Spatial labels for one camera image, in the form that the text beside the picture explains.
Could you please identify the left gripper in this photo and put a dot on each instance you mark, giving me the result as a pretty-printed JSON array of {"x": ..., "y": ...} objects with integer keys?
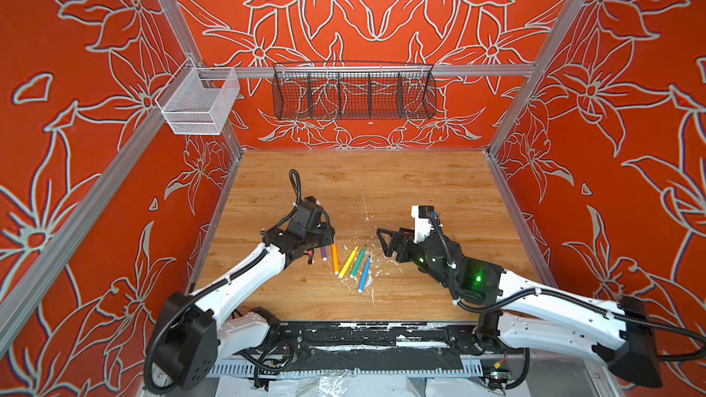
[{"x": 329, "y": 235}]

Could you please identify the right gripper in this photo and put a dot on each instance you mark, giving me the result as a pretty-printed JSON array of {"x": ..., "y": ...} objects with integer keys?
[{"x": 398, "y": 239}]

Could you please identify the orange highlighter pen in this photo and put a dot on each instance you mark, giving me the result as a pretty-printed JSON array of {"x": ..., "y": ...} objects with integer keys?
[{"x": 334, "y": 253}]

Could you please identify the yellow highlighter pen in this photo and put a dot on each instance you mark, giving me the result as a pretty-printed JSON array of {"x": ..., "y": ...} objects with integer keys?
[{"x": 350, "y": 260}]

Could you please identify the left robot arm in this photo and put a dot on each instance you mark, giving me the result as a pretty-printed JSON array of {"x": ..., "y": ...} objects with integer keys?
[{"x": 195, "y": 331}]

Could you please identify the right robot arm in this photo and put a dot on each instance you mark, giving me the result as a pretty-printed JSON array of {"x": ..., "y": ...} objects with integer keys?
[{"x": 516, "y": 313}]

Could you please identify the green highlighter pen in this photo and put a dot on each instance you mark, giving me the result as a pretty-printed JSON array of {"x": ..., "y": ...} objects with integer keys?
[{"x": 356, "y": 267}]

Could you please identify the blue highlighter pen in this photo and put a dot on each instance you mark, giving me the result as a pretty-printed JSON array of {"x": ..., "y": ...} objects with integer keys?
[{"x": 365, "y": 275}]

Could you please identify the white mesh basket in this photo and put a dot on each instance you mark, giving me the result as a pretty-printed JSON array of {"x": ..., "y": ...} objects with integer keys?
[{"x": 197, "y": 100}]

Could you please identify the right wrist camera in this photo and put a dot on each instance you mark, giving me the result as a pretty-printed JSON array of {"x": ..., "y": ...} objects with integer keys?
[{"x": 426, "y": 220}]

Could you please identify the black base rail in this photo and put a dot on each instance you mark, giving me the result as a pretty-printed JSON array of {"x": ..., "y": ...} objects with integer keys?
[{"x": 415, "y": 348}]

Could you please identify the black wire basket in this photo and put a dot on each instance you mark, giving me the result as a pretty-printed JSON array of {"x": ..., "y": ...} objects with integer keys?
[{"x": 354, "y": 91}]

